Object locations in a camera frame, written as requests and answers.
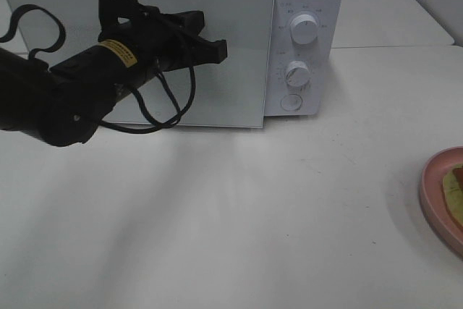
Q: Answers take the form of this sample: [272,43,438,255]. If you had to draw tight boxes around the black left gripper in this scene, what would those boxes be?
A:
[97,0,228,77]

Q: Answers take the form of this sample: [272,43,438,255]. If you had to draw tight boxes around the white microwave door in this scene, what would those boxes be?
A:
[7,0,273,127]

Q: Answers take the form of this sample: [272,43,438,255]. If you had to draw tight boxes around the white timer knob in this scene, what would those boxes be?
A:
[285,61,310,88]

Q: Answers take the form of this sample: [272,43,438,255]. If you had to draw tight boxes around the round door release button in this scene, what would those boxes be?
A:
[280,94,302,111]

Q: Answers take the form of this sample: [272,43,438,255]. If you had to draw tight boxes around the white bread sandwich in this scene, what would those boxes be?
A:
[441,164,462,229]

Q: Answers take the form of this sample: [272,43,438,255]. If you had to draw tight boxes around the pink round plate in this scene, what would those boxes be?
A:
[419,146,462,258]

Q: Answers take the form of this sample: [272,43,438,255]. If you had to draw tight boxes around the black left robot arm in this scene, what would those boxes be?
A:
[1,0,227,147]

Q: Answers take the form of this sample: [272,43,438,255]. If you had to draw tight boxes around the white microwave oven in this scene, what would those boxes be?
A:
[263,0,341,120]

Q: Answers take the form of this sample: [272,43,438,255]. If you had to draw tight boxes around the upper white power knob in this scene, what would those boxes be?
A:
[290,12,319,45]

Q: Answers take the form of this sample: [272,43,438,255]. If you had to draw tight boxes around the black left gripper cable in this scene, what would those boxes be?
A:
[0,4,198,135]

